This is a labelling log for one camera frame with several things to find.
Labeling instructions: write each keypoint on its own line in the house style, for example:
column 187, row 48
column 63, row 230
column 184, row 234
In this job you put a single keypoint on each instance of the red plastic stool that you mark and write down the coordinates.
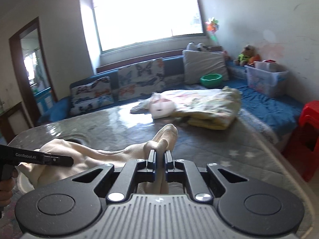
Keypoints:
column 304, row 139

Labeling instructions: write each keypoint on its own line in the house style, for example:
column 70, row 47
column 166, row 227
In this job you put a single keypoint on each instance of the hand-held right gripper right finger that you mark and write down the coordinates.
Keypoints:
column 169, row 161

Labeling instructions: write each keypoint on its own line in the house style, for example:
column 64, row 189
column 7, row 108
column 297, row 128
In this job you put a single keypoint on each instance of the window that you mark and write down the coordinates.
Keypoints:
column 144, row 17

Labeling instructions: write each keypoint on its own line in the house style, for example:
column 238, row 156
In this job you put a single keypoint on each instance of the white plastic container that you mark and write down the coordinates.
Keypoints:
column 261, row 65

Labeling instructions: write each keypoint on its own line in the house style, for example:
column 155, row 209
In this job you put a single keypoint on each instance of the orange plush toy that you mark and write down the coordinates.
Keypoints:
column 256, row 59

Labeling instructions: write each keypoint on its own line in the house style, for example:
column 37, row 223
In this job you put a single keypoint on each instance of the pink plush toy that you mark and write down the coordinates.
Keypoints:
column 226, row 55

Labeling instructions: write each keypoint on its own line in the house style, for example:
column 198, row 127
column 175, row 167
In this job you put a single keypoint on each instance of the low butterfly print cushion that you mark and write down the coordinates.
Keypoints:
column 92, row 95

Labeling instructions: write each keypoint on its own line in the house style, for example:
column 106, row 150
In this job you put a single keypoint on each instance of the brown teddy bear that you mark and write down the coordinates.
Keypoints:
column 245, row 56

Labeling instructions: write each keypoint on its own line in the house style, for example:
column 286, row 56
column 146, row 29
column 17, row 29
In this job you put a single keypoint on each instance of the black and white plush toy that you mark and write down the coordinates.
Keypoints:
column 197, row 47

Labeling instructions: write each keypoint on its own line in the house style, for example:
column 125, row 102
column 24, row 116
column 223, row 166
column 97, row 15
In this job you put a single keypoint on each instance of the tall butterfly print cushion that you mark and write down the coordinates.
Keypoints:
column 139, row 79

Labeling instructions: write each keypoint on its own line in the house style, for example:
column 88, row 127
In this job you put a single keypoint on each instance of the grey pillow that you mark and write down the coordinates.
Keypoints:
column 204, row 66

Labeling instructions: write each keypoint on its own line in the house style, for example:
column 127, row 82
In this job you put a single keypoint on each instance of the cream sweater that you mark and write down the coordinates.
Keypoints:
column 99, row 154

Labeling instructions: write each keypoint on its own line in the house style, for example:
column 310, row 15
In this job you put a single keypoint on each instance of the colourful pinwheel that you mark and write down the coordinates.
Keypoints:
column 212, row 27

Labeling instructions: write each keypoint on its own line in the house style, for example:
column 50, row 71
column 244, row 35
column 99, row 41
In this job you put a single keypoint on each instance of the green plastic bowl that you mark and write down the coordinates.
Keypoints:
column 211, row 81

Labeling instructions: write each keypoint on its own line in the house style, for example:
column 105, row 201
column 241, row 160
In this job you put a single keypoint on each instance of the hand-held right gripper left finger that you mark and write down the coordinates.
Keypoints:
column 151, row 160

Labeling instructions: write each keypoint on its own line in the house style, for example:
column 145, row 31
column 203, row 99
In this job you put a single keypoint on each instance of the clear plastic storage box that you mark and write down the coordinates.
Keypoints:
column 266, row 82

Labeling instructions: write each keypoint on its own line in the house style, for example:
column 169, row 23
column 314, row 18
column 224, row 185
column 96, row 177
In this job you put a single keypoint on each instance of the blue sofa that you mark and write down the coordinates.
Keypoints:
column 264, row 104

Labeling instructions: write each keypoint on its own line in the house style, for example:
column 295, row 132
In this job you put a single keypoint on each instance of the person's left hand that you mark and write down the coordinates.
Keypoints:
column 6, row 191

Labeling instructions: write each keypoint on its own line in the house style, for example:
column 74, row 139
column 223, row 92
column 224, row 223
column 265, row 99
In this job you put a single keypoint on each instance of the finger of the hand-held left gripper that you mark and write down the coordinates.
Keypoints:
column 58, row 160

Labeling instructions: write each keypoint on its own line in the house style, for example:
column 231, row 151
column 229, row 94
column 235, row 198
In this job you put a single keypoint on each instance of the folded yellow blanket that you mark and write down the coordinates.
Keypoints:
column 211, row 107

